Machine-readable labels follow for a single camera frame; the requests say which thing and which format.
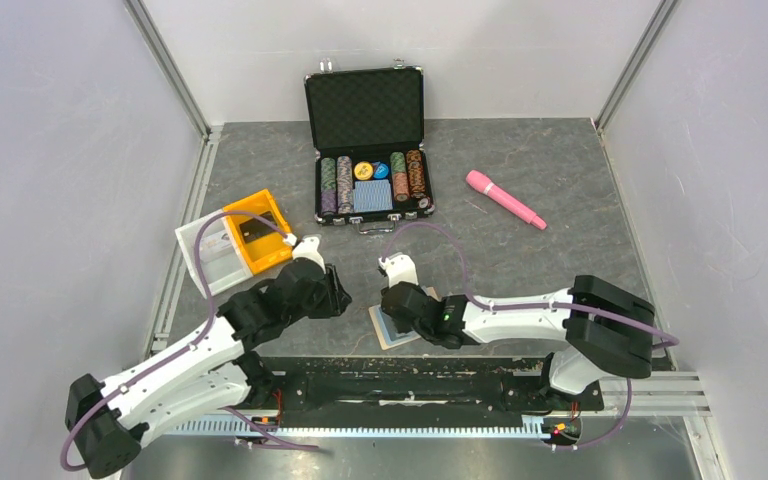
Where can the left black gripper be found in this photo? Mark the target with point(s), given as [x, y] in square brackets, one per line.
[343, 297]

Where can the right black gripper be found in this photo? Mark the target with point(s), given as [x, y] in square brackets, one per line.
[415, 287]

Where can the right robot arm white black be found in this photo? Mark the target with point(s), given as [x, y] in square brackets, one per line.
[606, 330]

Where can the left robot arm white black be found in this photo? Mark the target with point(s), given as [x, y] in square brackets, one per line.
[111, 421]

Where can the blue playing card deck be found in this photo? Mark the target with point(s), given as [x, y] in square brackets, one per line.
[372, 196]

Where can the black VIP card in bin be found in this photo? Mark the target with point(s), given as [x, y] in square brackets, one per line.
[251, 230]

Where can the white VIP card in bin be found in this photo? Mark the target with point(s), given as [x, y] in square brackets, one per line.
[215, 246]

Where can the yellow plastic bin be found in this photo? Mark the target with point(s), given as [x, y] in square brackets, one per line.
[268, 251]

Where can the green red chip stack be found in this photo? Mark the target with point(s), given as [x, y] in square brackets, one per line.
[399, 176]

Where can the white plastic bin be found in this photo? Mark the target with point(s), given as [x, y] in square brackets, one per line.
[220, 274]

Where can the orange brown chip stack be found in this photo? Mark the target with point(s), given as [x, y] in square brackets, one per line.
[417, 184]

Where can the yellow dealer button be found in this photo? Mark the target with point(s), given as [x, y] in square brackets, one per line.
[364, 171]

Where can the green purple chip stack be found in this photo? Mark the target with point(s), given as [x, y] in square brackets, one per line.
[328, 186]

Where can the blue tan chip stack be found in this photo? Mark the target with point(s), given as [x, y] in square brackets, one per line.
[344, 184]

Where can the blue dealer button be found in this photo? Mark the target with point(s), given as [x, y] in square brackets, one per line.
[381, 171]

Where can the pink cylindrical tool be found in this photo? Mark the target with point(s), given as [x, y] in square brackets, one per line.
[484, 185]

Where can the black poker chip case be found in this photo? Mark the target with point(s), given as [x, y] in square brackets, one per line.
[367, 115]

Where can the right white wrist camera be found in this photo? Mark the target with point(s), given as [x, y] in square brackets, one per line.
[398, 268]

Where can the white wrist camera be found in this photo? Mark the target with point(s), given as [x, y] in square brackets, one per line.
[398, 268]
[306, 247]

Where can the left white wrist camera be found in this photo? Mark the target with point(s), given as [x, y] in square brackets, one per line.
[306, 247]

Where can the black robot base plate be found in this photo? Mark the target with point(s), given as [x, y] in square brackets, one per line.
[409, 392]

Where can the white toothed cable rail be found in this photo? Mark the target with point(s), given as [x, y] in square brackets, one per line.
[226, 425]

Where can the left aluminium frame post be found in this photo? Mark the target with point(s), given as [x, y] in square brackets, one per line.
[164, 58]

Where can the aluminium frame post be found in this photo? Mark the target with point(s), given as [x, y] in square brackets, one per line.
[639, 55]
[164, 58]

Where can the right aluminium frame post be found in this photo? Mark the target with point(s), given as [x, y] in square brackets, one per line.
[639, 55]

